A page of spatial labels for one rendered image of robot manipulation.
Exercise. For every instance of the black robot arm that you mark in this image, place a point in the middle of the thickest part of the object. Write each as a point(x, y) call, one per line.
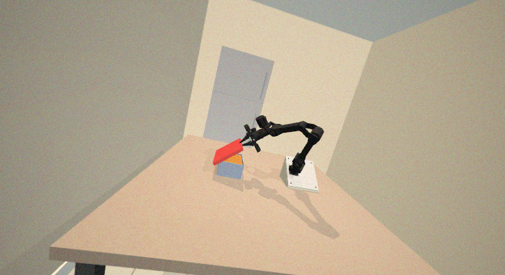
point(313, 138)

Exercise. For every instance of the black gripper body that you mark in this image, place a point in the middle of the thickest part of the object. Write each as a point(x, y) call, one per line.
point(257, 135)

